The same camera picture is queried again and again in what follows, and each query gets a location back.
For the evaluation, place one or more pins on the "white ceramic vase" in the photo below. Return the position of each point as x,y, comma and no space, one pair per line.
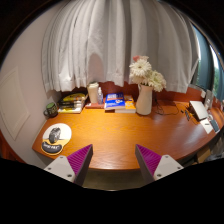
144,101

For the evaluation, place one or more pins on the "black pen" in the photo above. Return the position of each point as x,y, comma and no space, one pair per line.
187,115

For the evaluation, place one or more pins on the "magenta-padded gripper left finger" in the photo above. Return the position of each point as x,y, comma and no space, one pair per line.
79,160

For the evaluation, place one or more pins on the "cream white tumbler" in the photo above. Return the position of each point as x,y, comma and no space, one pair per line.
93,94

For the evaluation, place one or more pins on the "white flower bouquet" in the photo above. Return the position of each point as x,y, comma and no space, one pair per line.
141,70

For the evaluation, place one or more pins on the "flat red notebook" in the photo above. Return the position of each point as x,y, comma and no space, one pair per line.
94,106

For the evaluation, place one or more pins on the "white laptop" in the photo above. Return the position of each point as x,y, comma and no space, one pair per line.
199,110

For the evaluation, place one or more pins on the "grey black computer mouse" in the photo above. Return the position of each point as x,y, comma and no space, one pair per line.
55,135

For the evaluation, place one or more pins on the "clear spray bottle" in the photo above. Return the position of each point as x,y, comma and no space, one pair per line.
100,97

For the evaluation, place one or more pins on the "white curtain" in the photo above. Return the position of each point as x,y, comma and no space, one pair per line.
110,43

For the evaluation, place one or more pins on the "white notepad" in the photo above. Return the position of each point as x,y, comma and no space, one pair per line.
207,126

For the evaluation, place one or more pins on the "round white printed mouse pad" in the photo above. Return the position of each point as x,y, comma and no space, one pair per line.
65,131

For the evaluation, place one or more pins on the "yellow white book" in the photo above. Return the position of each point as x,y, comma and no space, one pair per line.
69,110

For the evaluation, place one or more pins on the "yellow orange book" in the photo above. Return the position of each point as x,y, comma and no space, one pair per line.
130,106

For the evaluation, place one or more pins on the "green dark mug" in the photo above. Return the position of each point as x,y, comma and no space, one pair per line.
52,110

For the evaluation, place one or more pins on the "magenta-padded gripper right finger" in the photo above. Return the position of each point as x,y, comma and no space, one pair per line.
150,160

